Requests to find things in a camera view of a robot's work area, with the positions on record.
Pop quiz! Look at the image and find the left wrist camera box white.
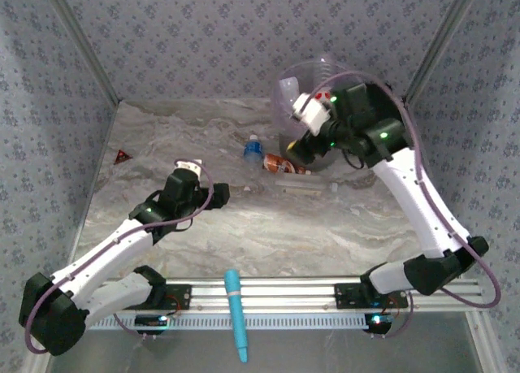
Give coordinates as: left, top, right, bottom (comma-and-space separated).
173, 158, 203, 178

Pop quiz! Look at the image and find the brown cafe label bottle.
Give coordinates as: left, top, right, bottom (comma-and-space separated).
262, 153, 314, 176

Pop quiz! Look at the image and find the light blue cylindrical tool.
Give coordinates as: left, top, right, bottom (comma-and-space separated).
224, 269, 249, 364

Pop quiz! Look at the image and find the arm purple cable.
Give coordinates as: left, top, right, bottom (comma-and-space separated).
308, 71, 501, 338
24, 158, 215, 354

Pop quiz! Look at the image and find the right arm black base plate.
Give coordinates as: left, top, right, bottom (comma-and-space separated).
334, 282, 410, 309

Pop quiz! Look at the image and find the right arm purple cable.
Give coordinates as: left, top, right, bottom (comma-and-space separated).
308, 71, 501, 338

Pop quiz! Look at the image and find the grey slotted cable duct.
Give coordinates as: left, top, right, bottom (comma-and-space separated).
87, 312, 369, 332

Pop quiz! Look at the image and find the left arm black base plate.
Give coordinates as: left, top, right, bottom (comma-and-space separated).
156, 283, 192, 311

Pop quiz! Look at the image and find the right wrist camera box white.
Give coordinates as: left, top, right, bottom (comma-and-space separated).
291, 91, 332, 137

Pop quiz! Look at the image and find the frosted clear bottle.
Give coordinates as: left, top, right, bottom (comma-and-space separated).
275, 178, 340, 196

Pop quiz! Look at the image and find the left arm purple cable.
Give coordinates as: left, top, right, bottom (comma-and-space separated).
24, 158, 215, 354

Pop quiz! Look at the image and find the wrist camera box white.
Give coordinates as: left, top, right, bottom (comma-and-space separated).
291, 91, 332, 137
173, 158, 203, 178

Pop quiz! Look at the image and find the Pocari Sweat bottle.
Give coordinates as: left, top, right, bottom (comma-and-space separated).
242, 133, 266, 166

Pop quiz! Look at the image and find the aluminium frame post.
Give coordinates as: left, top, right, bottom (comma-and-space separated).
404, 0, 484, 106
42, 0, 121, 104

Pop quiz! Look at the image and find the bin with purple bag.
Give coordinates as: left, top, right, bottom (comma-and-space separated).
270, 55, 387, 173

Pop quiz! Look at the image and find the aluminium mounting rail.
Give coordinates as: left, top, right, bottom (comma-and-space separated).
87, 277, 487, 315

